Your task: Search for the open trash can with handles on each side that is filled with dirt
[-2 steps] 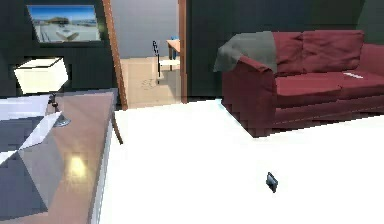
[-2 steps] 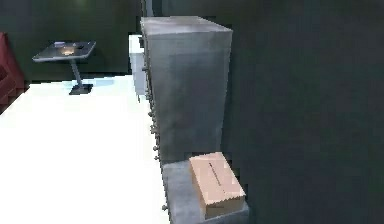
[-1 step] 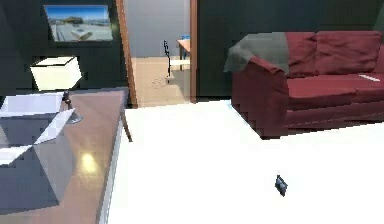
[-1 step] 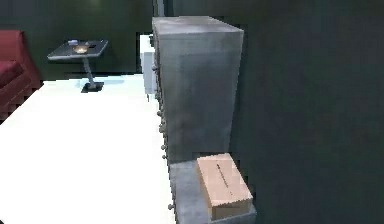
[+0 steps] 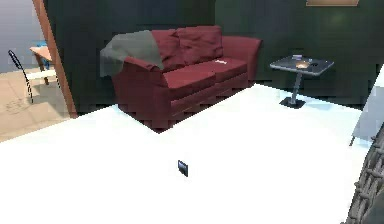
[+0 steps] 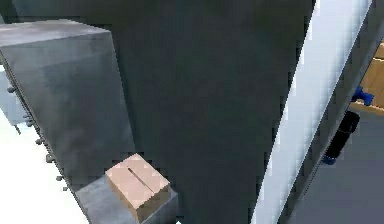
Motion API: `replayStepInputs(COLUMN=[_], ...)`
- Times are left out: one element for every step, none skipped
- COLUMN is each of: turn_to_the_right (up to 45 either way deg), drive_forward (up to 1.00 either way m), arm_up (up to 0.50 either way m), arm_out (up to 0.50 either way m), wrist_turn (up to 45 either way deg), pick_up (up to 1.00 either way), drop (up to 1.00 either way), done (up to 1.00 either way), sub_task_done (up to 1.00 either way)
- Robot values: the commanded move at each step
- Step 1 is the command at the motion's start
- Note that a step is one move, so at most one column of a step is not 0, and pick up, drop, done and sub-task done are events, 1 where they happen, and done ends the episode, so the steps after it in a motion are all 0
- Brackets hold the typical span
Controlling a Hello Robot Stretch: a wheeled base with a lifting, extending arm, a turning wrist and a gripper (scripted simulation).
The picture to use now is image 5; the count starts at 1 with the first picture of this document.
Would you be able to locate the dark red sofa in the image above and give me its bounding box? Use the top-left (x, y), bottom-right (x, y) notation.
top-left (111, 25), bottom-right (263, 134)

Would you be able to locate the small dark blue phone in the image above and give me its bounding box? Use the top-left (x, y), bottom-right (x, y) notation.
top-left (177, 160), bottom-right (189, 178)

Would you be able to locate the grey blanket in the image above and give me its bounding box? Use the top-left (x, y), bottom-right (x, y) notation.
top-left (99, 29), bottom-right (165, 78)

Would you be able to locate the light wooden table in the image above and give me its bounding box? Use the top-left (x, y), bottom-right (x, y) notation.
top-left (29, 45), bottom-right (54, 86)

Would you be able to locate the wooden framed picture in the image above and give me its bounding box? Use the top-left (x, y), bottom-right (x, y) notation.
top-left (305, 0), bottom-right (360, 8)

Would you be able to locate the pale grey chair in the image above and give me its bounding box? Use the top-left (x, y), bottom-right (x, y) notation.
top-left (348, 64), bottom-right (384, 148)

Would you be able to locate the brown woven basket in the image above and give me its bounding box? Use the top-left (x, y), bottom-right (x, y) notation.
top-left (340, 123), bottom-right (384, 224)

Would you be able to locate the dark pedestal side table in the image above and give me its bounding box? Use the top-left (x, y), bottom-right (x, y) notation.
top-left (269, 54), bottom-right (335, 110)

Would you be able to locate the brown wooden door frame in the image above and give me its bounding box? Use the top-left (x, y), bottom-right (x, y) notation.
top-left (32, 0), bottom-right (79, 119)

